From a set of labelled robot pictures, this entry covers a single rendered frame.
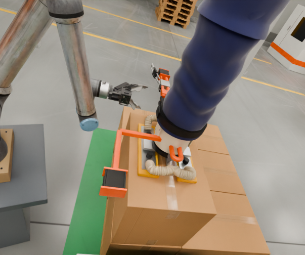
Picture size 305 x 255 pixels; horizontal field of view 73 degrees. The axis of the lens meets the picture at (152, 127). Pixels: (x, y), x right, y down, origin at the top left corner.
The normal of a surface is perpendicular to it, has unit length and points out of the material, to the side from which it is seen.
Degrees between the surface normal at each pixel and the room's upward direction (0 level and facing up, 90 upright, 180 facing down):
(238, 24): 68
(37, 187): 0
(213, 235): 0
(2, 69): 84
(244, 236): 0
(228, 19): 73
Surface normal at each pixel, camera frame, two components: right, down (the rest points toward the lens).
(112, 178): 0.29, -0.72
